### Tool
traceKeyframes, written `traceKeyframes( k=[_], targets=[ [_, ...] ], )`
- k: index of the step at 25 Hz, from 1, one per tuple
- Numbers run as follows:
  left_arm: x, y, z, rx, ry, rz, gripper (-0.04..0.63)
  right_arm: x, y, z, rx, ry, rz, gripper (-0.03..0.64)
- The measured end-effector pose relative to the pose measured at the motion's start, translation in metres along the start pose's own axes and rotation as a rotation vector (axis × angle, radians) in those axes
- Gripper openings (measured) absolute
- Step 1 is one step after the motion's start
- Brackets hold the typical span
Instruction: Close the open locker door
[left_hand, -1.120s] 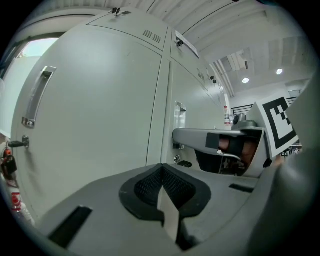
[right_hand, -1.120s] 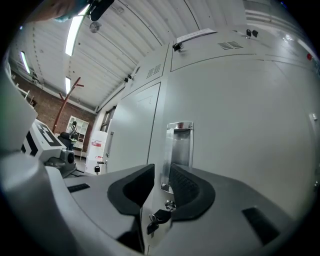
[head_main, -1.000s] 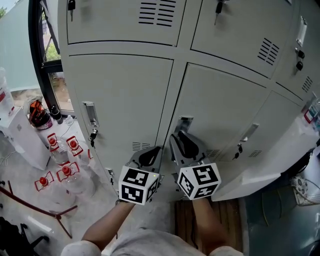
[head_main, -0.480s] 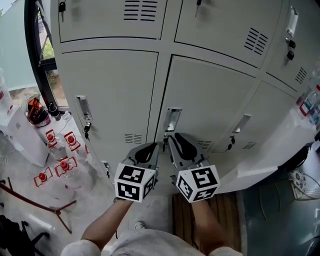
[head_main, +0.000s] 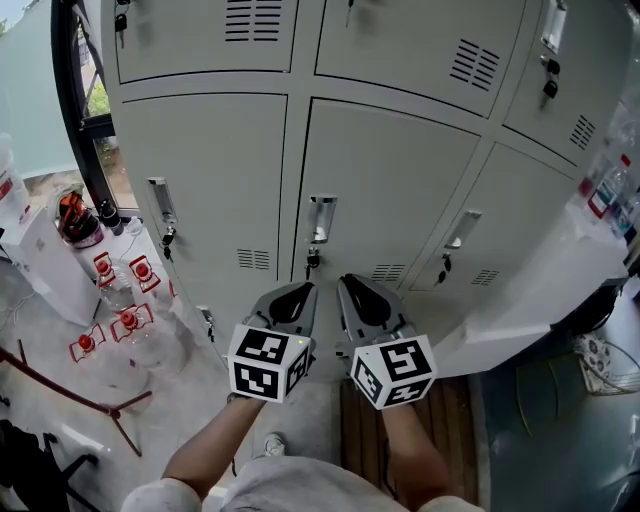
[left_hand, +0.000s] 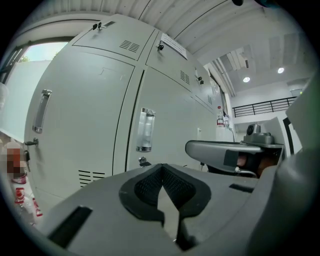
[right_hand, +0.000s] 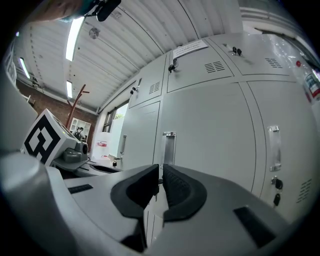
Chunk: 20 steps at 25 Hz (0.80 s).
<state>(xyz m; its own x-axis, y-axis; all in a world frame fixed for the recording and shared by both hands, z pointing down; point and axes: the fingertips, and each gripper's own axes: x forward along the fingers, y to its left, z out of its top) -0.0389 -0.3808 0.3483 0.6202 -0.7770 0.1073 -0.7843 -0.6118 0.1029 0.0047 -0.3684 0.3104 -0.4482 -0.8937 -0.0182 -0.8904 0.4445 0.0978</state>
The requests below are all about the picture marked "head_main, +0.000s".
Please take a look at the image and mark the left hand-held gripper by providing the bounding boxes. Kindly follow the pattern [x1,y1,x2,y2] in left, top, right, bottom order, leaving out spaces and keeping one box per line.
[227,281,320,404]

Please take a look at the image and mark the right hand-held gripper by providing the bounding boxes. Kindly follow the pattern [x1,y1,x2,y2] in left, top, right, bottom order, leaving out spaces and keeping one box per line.
[334,273,440,412]

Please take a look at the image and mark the grey locker door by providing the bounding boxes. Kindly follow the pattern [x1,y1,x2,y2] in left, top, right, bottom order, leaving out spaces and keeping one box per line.
[289,97,484,296]

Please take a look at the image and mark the grey metal locker cabinet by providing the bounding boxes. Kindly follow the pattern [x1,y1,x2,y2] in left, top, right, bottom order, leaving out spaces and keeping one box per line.
[99,0,634,384]

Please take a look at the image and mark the person's right forearm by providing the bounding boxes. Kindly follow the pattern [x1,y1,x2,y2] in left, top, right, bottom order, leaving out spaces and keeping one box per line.
[379,402,454,511]

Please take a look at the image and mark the person's left forearm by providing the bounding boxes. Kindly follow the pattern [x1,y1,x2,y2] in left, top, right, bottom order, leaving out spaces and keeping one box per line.
[162,397,266,501]

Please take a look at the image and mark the person's white shoe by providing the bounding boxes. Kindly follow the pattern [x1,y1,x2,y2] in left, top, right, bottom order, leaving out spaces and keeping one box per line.
[262,432,287,459]

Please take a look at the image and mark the brown wooden floor mat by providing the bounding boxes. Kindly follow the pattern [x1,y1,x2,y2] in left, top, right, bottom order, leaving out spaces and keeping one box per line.
[339,374,484,509]

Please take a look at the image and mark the clear jug with red cap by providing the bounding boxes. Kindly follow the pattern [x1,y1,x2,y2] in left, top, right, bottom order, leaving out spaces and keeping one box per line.
[109,302,189,374]
[92,251,131,311]
[128,254,174,311]
[68,323,151,394]

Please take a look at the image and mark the white boxy ledge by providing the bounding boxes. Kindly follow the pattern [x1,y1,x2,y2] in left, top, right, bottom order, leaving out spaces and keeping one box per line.
[429,199,629,379]

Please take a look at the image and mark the person's white shirt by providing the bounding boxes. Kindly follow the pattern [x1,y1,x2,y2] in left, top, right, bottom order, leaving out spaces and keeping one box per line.
[119,455,486,512]

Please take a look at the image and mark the small black bottle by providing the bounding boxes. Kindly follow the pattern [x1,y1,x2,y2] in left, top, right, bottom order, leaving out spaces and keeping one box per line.
[98,198,125,237]

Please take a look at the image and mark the orange and black helmet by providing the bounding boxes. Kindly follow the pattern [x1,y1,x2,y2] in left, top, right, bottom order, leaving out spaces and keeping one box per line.
[56,191,105,250]

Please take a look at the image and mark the white water dispenser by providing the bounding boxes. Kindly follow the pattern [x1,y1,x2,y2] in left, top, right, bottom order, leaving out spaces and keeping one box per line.
[0,204,103,329]

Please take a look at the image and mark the red label water bottle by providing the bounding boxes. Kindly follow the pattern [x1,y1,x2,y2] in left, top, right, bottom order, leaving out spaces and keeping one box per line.
[587,153,632,221]

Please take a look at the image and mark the blue label water bottle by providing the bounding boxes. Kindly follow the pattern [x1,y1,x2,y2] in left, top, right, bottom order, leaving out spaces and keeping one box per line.
[609,189,640,239]

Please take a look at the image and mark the large dispenser water jug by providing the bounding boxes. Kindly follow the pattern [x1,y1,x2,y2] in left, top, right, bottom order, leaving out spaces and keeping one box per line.
[0,133,31,224]

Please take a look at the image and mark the black office chair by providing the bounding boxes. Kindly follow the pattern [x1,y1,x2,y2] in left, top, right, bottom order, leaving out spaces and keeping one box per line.
[0,418,101,512]

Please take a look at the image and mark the clear plastic bag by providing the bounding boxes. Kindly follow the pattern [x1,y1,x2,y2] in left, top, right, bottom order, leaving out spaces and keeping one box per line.
[582,94,640,241]

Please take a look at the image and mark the frosted glass panel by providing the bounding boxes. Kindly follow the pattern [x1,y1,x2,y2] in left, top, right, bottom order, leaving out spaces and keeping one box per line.
[0,0,81,179]

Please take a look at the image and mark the black window frame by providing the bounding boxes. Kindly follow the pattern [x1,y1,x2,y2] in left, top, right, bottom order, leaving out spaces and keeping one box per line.
[49,0,140,211]

